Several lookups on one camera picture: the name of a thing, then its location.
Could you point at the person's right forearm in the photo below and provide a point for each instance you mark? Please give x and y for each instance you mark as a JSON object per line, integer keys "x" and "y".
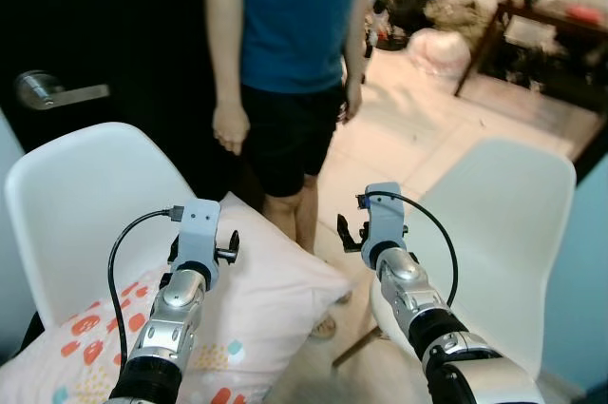
{"x": 225, "y": 33}

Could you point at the person's left forearm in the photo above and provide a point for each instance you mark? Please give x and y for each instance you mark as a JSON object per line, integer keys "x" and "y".
{"x": 357, "y": 33}

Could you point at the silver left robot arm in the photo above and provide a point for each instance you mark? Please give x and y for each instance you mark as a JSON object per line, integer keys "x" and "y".
{"x": 176, "y": 314}

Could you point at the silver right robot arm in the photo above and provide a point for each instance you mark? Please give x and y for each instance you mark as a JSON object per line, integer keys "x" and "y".
{"x": 418, "y": 299}

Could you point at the pink patterned pillow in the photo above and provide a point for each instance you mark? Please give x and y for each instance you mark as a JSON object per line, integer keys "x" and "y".
{"x": 275, "y": 299}

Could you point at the white plastic chair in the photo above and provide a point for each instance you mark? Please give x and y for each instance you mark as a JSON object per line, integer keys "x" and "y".
{"x": 85, "y": 195}
{"x": 503, "y": 223}

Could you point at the person's right hand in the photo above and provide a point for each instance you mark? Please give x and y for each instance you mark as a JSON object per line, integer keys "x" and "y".
{"x": 231, "y": 128}

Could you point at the person's left hand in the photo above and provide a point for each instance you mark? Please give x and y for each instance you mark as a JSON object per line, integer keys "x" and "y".
{"x": 351, "y": 100}

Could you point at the brown patterned slipper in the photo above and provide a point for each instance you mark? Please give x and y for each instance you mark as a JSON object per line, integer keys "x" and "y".
{"x": 323, "y": 325}

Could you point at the pale pink bag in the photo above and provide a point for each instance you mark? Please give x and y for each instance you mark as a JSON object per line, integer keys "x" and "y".
{"x": 437, "y": 50}

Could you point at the person in blue shirt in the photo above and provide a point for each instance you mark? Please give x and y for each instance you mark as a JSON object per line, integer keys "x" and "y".
{"x": 294, "y": 14}

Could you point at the dark door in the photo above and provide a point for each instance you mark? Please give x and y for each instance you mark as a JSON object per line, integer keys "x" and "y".
{"x": 114, "y": 24}

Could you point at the dark wooden table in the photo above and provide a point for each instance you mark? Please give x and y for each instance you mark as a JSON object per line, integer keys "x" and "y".
{"x": 532, "y": 12}

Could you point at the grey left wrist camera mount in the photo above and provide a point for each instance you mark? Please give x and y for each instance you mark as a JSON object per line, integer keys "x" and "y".
{"x": 198, "y": 228}

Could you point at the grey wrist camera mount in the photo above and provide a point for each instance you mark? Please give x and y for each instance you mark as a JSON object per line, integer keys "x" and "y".
{"x": 198, "y": 228}
{"x": 385, "y": 219}

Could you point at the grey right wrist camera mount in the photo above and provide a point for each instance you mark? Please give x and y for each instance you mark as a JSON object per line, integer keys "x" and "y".
{"x": 385, "y": 219}

